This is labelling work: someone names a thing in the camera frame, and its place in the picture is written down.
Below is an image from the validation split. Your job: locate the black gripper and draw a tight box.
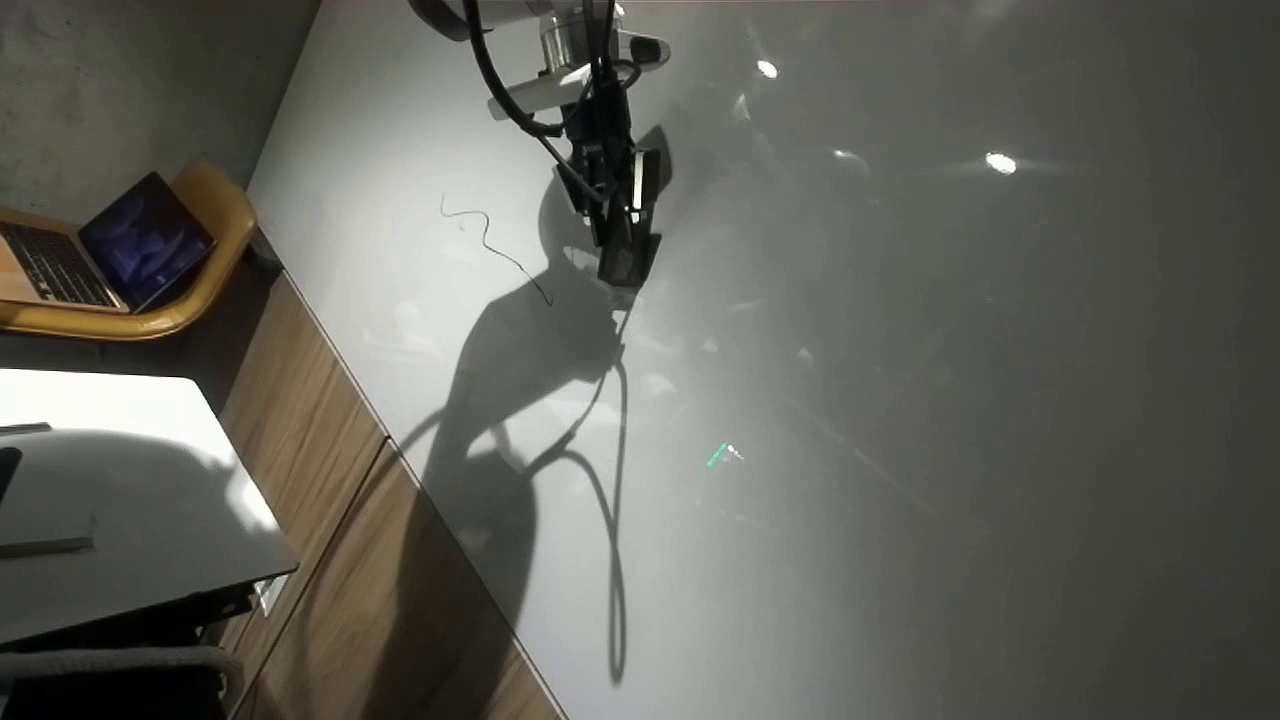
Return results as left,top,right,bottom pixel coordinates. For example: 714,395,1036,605
561,85,675,255

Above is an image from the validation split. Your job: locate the large white board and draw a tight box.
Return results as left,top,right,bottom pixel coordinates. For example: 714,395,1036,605
245,0,1280,720

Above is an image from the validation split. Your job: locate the small white board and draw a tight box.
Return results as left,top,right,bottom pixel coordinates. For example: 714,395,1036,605
0,364,299,653

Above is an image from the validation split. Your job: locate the open laptop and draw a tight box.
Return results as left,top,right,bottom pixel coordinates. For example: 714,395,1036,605
0,169,215,315

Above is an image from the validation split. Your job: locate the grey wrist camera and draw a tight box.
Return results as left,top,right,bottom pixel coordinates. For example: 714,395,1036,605
484,35,674,125

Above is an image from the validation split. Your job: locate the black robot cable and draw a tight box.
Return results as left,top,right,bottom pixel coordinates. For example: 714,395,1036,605
462,0,605,218

